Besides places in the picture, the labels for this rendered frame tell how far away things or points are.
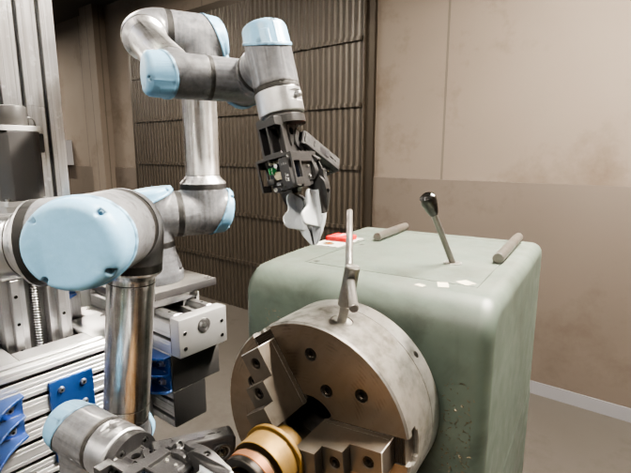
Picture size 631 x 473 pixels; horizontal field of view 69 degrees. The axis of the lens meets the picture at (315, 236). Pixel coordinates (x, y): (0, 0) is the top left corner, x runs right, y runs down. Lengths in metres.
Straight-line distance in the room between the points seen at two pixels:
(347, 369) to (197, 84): 0.51
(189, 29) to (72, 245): 0.71
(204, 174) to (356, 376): 0.70
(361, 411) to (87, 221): 0.43
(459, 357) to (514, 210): 2.32
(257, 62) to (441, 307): 0.48
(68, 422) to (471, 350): 0.59
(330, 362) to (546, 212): 2.44
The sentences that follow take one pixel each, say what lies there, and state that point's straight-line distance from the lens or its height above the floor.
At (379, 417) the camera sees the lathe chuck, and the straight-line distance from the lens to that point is 0.66.
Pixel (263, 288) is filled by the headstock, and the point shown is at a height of 1.22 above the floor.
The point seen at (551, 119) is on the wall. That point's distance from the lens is 2.99.
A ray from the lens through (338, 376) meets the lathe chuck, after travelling 0.67.
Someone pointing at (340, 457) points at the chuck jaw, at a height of 1.10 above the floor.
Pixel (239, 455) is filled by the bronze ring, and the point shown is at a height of 1.11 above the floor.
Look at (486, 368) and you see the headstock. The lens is 0.76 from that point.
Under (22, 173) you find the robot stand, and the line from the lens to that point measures 1.12.
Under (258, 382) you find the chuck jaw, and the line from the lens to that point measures 0.68.
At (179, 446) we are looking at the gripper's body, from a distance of 0.67.
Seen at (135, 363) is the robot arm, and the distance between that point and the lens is 0.83.
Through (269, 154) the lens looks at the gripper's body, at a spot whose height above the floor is 1.47.
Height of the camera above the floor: 1.48
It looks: 10 degrees down
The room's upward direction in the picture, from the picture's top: straight up
